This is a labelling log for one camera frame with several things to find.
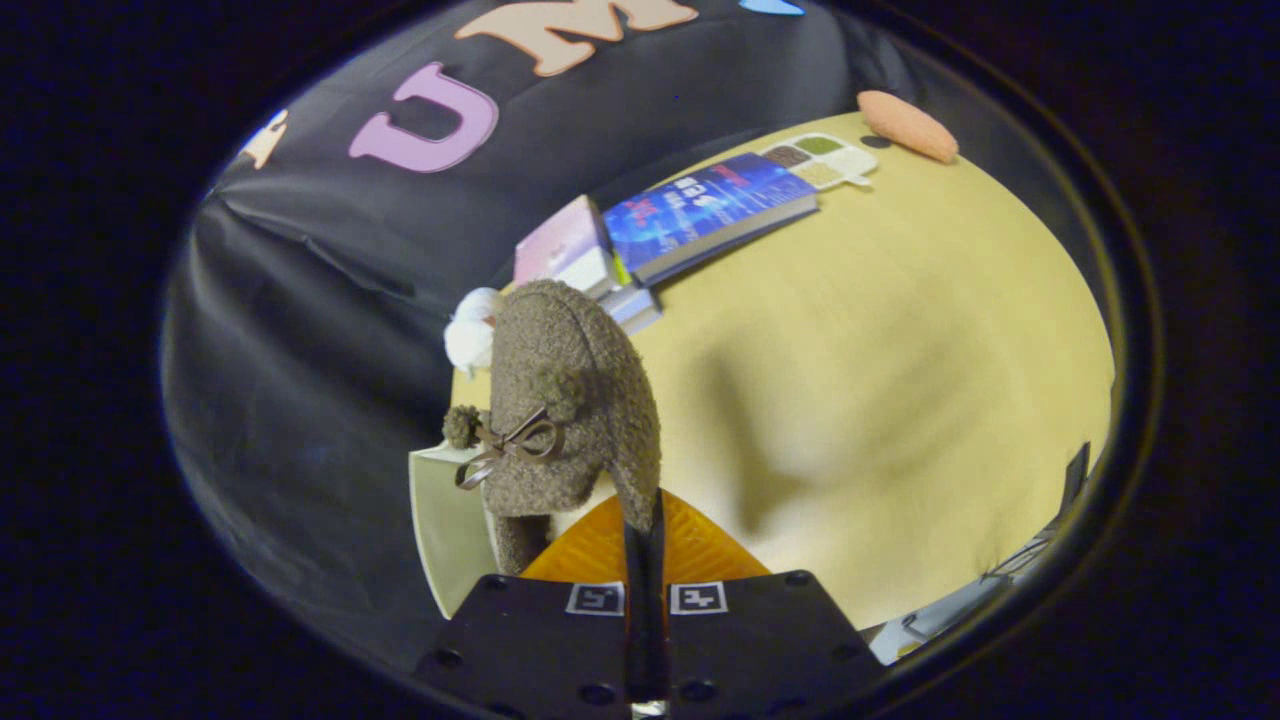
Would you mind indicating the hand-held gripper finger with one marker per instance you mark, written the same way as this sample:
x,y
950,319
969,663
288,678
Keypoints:
x,y
634,620
657,620

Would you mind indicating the cream fabric storage box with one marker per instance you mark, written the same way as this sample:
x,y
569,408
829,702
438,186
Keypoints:
x,y
450,530

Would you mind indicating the brown fuzzy shoe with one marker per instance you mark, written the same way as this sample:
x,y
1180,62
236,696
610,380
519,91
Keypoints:
x,y
580,350

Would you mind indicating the grey white device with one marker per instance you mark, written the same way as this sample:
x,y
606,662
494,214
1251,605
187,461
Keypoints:
x,y
950,610

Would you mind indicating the grey blue book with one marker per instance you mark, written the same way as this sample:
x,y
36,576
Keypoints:
x,y
635,308

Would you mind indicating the white plush toy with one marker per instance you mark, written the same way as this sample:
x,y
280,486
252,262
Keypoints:
x,y
468,340

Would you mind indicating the pink cover book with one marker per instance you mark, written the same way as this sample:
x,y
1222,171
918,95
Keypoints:
x,y
560,240

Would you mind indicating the blue cover book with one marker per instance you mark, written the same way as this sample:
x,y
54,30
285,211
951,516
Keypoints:
x,y
700,205

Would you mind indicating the black backdrop cloth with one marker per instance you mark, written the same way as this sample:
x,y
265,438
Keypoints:
x,y
300,300

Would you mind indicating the white compartment tray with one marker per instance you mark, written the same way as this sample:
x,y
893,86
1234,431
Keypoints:
x,y
835,160

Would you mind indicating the orange oval sponge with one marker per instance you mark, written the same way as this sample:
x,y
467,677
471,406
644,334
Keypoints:
x,y
908,125

